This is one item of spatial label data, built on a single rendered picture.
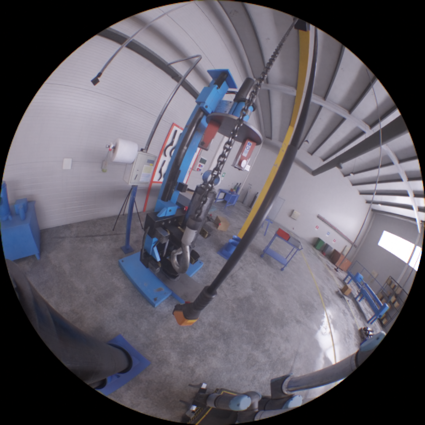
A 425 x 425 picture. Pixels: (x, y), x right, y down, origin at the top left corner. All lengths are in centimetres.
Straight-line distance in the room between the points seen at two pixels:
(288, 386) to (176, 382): 108
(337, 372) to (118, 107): 336
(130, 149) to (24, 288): 138
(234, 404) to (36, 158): 300
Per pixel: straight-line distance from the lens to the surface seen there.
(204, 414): 154
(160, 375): 168
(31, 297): 27
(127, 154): 144
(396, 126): 531
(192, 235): 35
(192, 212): 120
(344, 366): 75
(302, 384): 91
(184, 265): 39
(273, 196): 25
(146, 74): 295
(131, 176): 157
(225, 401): 74
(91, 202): 285
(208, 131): 119
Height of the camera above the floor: 166
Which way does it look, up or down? 18 degrees down
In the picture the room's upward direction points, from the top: 25 degrees clockwise
